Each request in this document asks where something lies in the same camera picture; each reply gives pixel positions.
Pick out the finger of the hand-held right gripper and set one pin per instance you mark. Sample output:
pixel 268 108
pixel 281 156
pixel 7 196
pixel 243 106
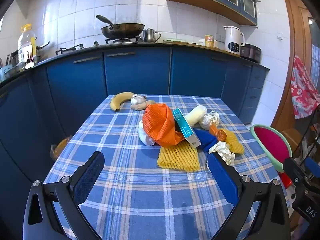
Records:
pixel 313 167
pixel 295 173

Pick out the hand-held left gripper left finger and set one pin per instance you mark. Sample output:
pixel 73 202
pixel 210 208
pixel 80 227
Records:
pixel 90 177

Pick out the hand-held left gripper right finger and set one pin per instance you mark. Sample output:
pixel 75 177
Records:
pixel 222 177

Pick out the white paper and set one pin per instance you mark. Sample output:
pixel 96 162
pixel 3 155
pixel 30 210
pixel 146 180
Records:
pixel 223 151

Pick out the small yellow foam net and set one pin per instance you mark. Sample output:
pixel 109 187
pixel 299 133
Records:
pixel 235 142

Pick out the red bin with green rim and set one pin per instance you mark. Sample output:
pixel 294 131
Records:
pixel 271 142

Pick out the blue cloth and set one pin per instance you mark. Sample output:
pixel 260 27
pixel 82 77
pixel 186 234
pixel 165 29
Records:
pixel 203 140

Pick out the orange twisted candy wrapper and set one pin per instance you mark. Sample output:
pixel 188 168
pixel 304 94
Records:
pixel 220 135

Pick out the large yellow foam net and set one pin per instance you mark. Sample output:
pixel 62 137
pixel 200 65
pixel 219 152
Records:
pixel 178 158

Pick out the shiny wrapper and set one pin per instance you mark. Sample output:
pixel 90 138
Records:
pixel 207 121

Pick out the teal and white medicine box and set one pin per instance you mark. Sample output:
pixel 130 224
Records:
pixel 186 130

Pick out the cream foam sleeve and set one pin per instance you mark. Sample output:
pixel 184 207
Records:
pixel 196 115

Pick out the white plastic bag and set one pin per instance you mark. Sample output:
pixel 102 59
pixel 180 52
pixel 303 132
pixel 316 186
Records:
pixel 145 136

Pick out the orange foam net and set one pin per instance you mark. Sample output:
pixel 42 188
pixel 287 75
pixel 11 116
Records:
pixel 157 125

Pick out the yellow floor basket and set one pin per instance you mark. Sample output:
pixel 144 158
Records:
pixel 60 147

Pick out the blue plaid tablecloth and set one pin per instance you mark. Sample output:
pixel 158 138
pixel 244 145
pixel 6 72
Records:
pixel 140 205

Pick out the red floral cloth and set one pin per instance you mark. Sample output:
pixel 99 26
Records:
pixel 302 92

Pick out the yellow banana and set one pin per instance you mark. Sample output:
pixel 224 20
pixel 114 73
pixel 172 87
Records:
pixel 120 100

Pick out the ginger root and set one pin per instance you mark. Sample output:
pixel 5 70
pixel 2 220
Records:
pixel 140 106

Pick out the garlic bulb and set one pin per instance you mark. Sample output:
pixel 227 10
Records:
pixel 136 100

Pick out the blue kitchen base cabinets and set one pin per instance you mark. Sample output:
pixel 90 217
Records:
pixel 137 72

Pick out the dark rice cooker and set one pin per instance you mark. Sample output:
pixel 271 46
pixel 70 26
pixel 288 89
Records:
pixel 251 52

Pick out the gas stove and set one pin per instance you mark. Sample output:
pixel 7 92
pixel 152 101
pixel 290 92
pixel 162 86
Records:
pixel 75 48

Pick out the yellow can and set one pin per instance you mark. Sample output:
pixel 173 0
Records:
pixel 209 41

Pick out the white electric kettle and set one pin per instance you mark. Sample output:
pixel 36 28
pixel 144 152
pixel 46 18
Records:
pixel 233 40

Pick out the wooden door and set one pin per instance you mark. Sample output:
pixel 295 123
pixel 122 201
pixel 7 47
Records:
pixel 295 30

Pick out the cooking oil bottle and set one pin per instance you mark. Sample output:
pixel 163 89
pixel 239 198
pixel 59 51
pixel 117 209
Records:
pixel 26 47

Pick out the black wok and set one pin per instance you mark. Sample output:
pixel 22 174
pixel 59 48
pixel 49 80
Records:
pixel 122 30

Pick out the metal kettle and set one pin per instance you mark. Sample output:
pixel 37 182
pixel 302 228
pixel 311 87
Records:
pixel 150 36

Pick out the white wall socket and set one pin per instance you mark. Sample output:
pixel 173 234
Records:
pixel 279 35

